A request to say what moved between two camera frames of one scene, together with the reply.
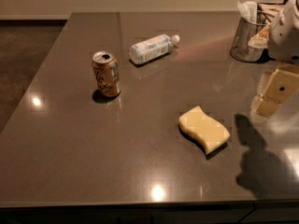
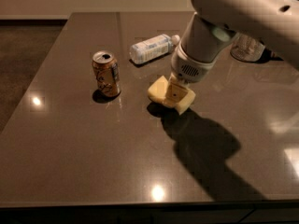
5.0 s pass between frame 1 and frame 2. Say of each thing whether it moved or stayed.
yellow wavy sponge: moved
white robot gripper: moved
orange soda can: stayed
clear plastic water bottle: stayed
